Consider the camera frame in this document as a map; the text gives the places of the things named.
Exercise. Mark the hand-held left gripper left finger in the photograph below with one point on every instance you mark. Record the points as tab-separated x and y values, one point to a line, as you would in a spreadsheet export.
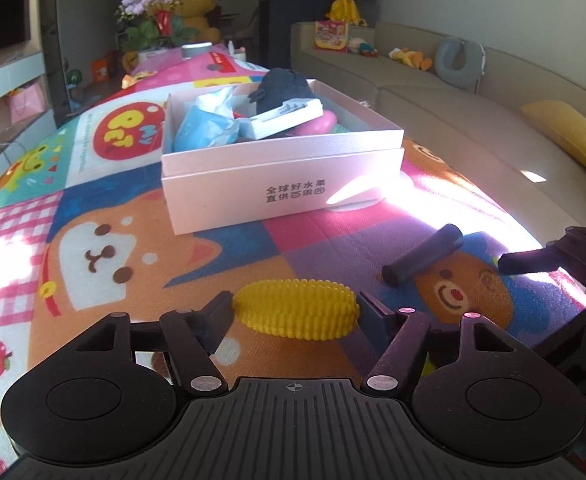
220	312

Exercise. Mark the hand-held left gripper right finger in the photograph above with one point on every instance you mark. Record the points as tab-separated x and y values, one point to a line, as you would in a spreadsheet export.
373	312

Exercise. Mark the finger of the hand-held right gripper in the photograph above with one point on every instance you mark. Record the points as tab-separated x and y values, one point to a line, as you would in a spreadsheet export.
528	261
573	332

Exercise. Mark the yellow toy corn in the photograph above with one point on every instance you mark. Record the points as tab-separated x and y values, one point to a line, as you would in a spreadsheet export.
298	307

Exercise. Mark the black cylinder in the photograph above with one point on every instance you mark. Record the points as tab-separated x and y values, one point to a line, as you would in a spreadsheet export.
423	255

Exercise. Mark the pink cardboard box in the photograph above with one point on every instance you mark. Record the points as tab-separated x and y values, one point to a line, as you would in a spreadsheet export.
248	195

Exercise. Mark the blue white tissue pack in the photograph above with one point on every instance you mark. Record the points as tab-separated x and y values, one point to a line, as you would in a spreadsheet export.
203	130

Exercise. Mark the white box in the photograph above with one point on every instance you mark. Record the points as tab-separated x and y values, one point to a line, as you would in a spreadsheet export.
278	120

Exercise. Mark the black plush toy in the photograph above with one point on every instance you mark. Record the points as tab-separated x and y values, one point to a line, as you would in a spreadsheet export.
278	85

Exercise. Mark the yellow cushion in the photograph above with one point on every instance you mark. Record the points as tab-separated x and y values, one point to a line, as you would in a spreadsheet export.
573	132

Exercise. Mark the cartoon printed table mat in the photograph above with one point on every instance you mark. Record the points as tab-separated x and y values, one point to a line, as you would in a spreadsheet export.
123	200

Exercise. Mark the beige sofa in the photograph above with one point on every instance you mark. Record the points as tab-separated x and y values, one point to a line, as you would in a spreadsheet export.
423	110

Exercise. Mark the grey neck pillow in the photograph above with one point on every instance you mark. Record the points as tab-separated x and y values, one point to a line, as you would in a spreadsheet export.
445	62

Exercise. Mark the orange yellow duck toy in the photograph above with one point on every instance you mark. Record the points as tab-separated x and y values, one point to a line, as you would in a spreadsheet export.
410	58

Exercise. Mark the red box with oval hole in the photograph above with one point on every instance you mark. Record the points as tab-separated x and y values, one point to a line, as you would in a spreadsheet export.
218	64

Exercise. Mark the small yellow orange toy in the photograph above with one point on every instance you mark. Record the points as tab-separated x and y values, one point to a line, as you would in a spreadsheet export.
134	79

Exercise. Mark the white tissue holder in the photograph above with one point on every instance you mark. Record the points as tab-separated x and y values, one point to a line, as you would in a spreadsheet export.
237	52

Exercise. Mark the grey round speaker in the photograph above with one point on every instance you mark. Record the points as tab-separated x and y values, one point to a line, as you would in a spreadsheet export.
196	51

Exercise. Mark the small plush doll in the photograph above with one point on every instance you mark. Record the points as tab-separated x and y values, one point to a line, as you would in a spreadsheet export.
363	47

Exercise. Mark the orange box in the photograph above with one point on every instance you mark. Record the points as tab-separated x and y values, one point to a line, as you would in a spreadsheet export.
100	69

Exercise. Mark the watermelon pattern ball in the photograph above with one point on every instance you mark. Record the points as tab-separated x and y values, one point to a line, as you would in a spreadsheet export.
74	78

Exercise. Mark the colourful printed bag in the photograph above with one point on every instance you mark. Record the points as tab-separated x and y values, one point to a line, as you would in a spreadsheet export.
331	35

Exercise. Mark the pink gift bag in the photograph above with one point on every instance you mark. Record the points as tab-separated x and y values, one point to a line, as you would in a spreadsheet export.
27	104

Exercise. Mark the fish tank on black cabinet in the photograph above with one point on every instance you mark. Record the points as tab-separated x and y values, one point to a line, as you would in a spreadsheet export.
313	15

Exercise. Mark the yellow plush toy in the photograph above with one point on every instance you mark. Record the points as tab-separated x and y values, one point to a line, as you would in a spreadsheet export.
347	10

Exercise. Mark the large yellow plush bear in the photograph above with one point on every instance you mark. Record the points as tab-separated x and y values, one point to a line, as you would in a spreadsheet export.
200	7

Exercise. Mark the purple orchid plant in pot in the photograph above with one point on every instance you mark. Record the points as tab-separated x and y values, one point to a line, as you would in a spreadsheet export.
153	5

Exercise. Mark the white television cabinet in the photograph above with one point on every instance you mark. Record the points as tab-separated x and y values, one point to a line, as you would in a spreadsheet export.
3	67

